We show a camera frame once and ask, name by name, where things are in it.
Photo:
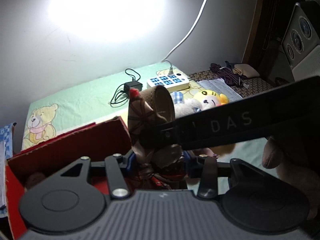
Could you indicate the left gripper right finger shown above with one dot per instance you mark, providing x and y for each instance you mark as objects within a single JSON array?
[{"x": 204, "y": 169}]

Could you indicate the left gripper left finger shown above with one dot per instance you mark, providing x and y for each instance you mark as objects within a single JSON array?
[{"x": 118, "y": 169}]

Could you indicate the patterned silk scarf bundle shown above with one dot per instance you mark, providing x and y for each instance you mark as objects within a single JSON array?
[{"x": 159, "y": 167}]

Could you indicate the person's right hand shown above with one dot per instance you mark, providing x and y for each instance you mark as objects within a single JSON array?
[{"x": 297, "y": 163}]

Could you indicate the red cardboard box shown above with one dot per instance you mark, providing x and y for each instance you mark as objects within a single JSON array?
[{"x": 96, "y": 141}]

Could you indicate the grey speaker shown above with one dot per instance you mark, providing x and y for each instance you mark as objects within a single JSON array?
[{"x": 301, "y": 40}]

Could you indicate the cartoon bear table cloth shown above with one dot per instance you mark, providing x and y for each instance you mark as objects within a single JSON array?
[{"x": 101, "y": 99}]

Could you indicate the pink plush rabbit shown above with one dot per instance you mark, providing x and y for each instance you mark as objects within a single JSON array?
[{"x": 184, "y": 107}]

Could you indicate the yellow orange plush toy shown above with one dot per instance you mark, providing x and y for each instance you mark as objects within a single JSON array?
[{"x": 210, "y": 99}]

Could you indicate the black power adapter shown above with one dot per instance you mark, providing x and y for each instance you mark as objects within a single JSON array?
[{"x": 132, "y": 84}]

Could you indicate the white power strip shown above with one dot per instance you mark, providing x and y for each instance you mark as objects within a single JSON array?
[{"x": 173, "y": 83}]

